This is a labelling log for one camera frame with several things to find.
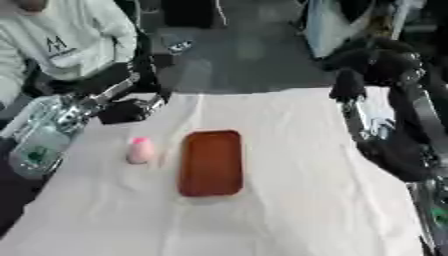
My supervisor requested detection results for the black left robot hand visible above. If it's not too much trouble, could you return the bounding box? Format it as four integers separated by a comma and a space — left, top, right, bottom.
85, 57, 175, 126

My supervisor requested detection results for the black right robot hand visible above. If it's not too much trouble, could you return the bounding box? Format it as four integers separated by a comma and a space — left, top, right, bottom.
322, 38, 429, 103

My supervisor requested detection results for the brown open box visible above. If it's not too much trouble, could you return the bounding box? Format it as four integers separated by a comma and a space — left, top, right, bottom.
176, 129, 245, 198

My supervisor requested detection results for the pink egg-shaped toy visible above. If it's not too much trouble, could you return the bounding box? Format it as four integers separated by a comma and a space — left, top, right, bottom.
124, 136, 158, 165

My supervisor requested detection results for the pale blue hanging cloth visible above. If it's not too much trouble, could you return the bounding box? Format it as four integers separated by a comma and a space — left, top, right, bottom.
302, 0, 366, 59

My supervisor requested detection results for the black and white shoe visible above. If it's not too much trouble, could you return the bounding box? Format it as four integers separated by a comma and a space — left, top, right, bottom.
166, 39, 196, 56

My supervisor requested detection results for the person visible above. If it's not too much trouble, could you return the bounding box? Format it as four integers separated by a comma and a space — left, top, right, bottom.
0, 0, 142, 111

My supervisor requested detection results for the black bag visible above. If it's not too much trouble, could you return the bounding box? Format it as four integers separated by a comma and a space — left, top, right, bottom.
161, 0, 217, 29

